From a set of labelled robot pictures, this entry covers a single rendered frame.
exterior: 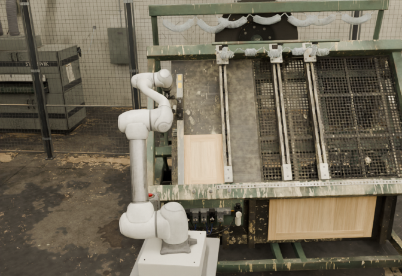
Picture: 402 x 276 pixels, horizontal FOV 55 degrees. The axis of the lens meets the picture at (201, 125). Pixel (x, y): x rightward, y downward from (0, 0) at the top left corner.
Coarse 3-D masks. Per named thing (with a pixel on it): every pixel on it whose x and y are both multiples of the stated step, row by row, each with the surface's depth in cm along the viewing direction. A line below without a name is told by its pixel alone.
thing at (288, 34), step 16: (240, 0) 359; (256, 0) 360; (272, 0) 360; (224, 16) 364; (240, 16) 364; (272, 16) 365; (224, 32) 369; (240, 32) 369; (256, 32) 368; (272, 32) 370; (288, 32) 370
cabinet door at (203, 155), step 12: (192, 144) 314; (204, 144) 314; (216, 144) 314; (192, 156) 311; (204, 156) 311; (216, 156) 310; (192, 168) 307; (204, 168) 307; (216, 168) 307; (192, 180) 304; (204, 180) 304; (216, 180) 304
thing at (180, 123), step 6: (180, 90) 327; (180, 96) 325; (180, 120) 318; (180, 126) 317; (180, 132) 315; (180, 138) 313; (180, 144) 311; (180, 150) 310; (180, 156) 308; (180, 162) 307; (180, 168) 305; (180, 174) 303; (180, 180) 302
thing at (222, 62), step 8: (216, 48) 333; (224, 48) 321; (224, 56) 321; (224, 64) 330; (224, 72) 329; (224, 80) 327; (224, 88) 325; (224, 96) 326; (224, 104) 323; (224, 112) 318; (224, 120) 319; (224, 128) 313; (224, 136) 310; (224, 144) 308; (224, 152) 306; (224, 160) 304; (224, 168) 302; (224, 176) 300; (232, 176) 300
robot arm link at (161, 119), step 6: (162, 108) 236; (168, 108) 238; (150, 114) 230; (156, 114) 230; (162, 114) 230; (168, 114) 232; (150, 120) 229; (156, 120) 229; (162, 120) 227; (168, 120) 229; (150, 126) 230; (156, 126) 228; (162, 126) 227; (168, 126) 228; (162, 132) 230
